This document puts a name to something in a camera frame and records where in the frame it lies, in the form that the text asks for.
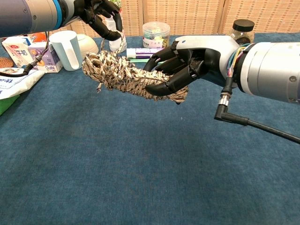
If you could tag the mint green hairbrush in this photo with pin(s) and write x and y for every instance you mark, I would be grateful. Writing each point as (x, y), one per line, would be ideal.
(138, 60)

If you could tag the woven bamboo folding screen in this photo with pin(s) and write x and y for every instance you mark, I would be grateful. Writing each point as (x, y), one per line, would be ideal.
(187, 14)

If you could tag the white sugar bag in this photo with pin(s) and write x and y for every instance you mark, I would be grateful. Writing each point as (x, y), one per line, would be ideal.
(16, 84)

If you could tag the white red milk carton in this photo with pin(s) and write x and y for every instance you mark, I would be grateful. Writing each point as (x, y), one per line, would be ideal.
(17, 54)

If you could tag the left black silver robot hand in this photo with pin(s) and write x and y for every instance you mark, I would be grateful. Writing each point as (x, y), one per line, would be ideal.
(93, 14)

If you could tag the glass jar with black lid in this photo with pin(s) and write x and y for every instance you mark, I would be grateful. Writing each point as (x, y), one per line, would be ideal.
(243, 25)

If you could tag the white purple toothpaste tube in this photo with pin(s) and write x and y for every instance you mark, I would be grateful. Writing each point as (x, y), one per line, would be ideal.
(143, 52)

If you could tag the yellow-capped white drink bottle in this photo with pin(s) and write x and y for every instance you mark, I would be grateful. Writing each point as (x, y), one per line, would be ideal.
(113, 46)

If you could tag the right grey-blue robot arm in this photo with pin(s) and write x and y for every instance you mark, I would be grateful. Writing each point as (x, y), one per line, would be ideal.
(269, 70)

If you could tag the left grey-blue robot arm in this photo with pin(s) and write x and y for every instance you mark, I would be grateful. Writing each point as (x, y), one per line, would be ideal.
(28, 16)

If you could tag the clear plastic jar of clips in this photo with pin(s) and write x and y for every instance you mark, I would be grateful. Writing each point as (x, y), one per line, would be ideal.
(155, 36)

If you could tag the purple juice carton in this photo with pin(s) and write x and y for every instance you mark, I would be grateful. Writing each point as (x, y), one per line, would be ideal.
(51, 61)

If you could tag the green cloth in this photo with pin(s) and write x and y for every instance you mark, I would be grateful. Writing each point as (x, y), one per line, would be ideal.
(5, 105)

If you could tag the orange soda can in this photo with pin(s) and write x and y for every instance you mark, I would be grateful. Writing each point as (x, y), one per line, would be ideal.
(38, 38)

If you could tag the round woven rattan coaster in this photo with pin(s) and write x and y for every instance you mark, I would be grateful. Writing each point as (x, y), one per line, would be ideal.
(5, 63)

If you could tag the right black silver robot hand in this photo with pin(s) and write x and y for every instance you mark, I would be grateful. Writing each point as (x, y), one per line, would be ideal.
(206, 47)

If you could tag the beige ceramic bowl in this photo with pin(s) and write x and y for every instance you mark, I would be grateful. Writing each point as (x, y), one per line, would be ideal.
(86, 45)

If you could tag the white light-blue plastic cup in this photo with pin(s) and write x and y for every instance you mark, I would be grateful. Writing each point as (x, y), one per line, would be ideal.
(65, 51)

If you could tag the blue table cloth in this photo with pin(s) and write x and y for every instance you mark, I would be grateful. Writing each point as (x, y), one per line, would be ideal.
(117, 164)

